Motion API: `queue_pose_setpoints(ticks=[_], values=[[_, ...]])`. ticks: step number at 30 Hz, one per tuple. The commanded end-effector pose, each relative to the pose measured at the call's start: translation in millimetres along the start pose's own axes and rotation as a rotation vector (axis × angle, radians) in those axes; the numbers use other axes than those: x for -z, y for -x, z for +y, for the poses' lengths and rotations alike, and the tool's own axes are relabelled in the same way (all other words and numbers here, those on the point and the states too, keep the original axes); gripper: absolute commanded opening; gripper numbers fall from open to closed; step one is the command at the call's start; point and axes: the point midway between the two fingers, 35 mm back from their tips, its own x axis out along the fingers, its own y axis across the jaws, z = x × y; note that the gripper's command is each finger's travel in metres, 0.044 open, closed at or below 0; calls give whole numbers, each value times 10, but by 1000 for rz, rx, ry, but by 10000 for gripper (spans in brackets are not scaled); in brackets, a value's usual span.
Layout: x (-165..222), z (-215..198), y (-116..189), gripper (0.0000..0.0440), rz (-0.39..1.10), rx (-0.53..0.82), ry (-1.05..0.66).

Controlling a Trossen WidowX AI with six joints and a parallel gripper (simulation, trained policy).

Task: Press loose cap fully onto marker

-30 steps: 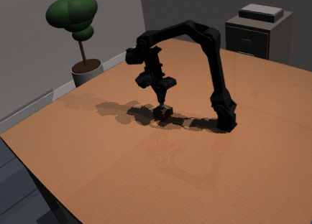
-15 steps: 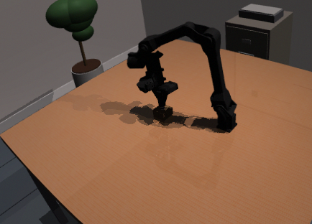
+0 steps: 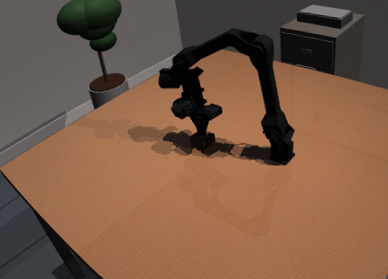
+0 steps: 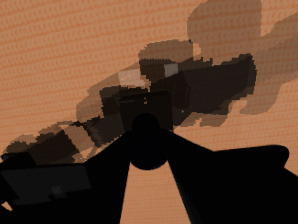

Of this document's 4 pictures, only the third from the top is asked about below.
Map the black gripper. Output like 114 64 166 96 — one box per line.
182 86 223 131

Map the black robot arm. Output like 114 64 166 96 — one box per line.
158 29 295 165

